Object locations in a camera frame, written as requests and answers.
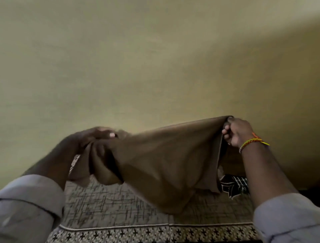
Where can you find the person's right hand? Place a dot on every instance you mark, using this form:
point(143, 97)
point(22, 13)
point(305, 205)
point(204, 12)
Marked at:
point(237, 132)

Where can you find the person's left hand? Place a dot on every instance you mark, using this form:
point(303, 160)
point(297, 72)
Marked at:
point(86, 139)

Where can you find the person's right fingers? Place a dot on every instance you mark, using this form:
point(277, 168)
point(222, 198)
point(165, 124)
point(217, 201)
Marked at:
point(227, 134)

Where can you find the person's left thumb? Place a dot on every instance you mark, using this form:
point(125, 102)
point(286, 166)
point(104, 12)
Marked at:
point(106, 135)

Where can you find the brown cloth garment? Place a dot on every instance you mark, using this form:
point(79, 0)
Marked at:
point(162, 165)

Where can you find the person's left forearm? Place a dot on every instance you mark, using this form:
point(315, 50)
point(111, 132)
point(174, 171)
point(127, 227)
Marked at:
point(32, 200)

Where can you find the person's right forearm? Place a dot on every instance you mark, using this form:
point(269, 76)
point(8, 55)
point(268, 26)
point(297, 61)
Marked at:
point(275, 197)

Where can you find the black and white striped garment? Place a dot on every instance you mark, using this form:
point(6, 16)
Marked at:
point(233, 186)

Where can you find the patterned beige bedsheet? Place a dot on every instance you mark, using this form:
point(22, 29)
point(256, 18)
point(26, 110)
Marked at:
point(130, 212)

